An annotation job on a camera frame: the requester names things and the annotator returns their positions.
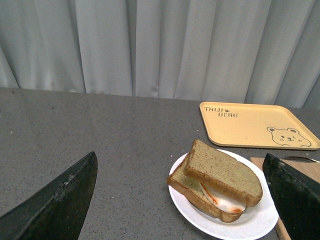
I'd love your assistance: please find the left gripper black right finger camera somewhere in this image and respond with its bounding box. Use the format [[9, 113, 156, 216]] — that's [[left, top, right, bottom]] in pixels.
[[262, 153, 320, 240]]

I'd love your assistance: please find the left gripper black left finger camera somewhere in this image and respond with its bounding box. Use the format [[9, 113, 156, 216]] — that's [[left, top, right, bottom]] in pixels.
[[0, 151, 98, 240]]

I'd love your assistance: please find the fried egg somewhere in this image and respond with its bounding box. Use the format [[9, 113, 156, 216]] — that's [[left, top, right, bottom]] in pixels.
[[199, 183, 246, 214]]

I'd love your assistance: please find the bread slice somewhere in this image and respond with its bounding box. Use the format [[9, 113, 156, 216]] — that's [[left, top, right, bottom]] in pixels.
[[184, 139, 263, 207], [166, 153, 244, 223]]

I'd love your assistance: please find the yellow bear tray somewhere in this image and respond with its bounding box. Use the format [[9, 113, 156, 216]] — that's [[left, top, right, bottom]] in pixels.
[[199, 101, 320, 151]]

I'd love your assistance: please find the grey curtain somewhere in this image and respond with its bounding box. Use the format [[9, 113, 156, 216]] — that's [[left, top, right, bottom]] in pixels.
[[0, 0, 320, 109]]

